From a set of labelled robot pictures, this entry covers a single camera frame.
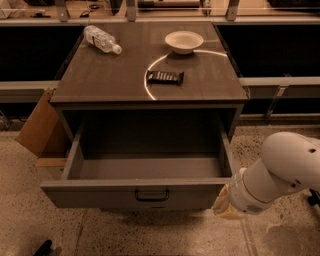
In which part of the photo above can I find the grey top drawer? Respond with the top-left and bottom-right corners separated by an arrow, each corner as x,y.
41,110 -> 234,210

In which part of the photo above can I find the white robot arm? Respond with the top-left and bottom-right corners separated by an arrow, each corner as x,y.
213,132 -> 320,219

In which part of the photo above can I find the black caster right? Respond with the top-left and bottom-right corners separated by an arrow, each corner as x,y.
307,189 -> 320,207

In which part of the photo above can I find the black caster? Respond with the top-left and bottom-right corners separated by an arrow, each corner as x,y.
307,189 -> 320,207
33,240 -> 53,256

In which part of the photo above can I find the dark wooden cabinet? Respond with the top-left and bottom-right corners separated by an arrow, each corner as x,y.
51,22 -> 248,135

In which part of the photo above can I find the black snack bar packet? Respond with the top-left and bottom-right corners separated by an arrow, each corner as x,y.
146,71 -> 184,85

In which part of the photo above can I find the white ceramic bowl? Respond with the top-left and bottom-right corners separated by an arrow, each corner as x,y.
165,31 -> 204,55

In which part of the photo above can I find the black caster lower left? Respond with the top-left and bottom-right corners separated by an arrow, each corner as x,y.
33,240 -> 53,256

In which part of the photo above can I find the brown cardboard piece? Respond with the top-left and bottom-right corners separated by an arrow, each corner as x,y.
16,89 -> 71,167

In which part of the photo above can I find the clear plastic water bottle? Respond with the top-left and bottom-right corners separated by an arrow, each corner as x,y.
84,25 -> 122,54

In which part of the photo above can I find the black drawer handle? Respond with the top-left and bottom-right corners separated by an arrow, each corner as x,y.
135,190 -> 169,202

